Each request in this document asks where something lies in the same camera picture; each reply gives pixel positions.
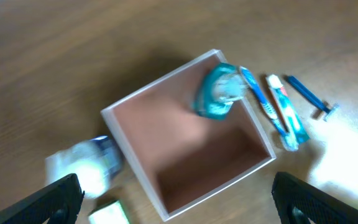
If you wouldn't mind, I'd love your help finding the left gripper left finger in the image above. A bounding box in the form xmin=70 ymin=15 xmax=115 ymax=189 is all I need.
xmin=0 ymin=173 xmax=85 ymax=224

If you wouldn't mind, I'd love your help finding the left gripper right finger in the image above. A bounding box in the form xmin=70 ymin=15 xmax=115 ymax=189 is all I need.
xmin=272 ymin=172 xmax=358 ymax=224

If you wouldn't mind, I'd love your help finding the blue white toothbrush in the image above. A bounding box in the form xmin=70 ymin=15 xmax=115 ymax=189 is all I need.
xmin=238 ymin=66 xmax=298 ymax=151

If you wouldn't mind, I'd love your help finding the clear blue spray bottle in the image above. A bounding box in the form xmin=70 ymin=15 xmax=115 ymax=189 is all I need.
xmin=45 ymin=136 xmax=123 ymax=199

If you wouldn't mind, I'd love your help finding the teal toothpaste tube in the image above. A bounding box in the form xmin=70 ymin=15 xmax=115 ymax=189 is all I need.
xmin=266 ymin=74 xmax=310 ymax=145

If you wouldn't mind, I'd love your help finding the teal mouthwash bottle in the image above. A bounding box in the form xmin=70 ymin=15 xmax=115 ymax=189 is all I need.
xmin=193 ymin=63 xmax=248 ymax=120

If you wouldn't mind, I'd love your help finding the white green soap box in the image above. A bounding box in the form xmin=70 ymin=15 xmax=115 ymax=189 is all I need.
xmin=88 ymin=200 xmax=130 ymax=224

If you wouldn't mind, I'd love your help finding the blue disposable razor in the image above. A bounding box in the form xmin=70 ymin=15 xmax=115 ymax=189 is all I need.
xmin=285 ymin=75 xmax=339 ymax=122

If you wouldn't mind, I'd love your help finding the white square cardboard box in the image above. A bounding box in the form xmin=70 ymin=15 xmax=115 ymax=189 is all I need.
xmin=101 ymin=49 xmax=275 ymax=221

